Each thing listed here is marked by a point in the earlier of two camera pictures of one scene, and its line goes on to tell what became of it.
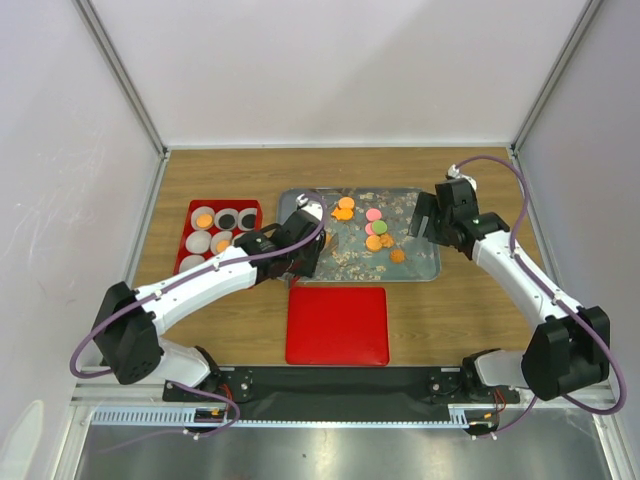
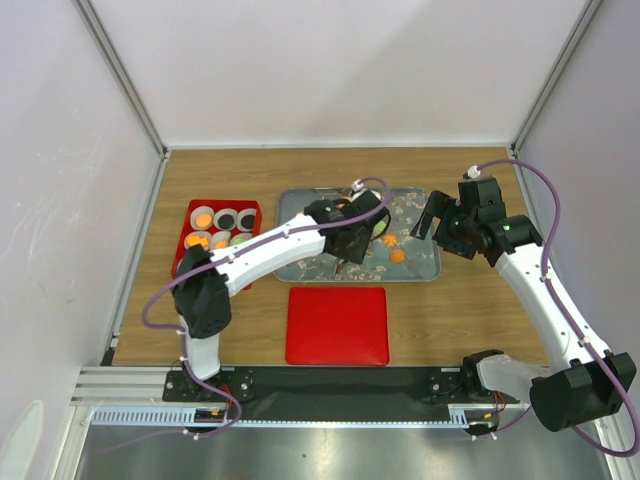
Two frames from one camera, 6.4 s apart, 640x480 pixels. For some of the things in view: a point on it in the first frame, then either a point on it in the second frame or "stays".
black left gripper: (307, 268) to (354, 255)
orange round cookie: (204, 220) stays
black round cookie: (226, 221) stays
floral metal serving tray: (368, 239) stays
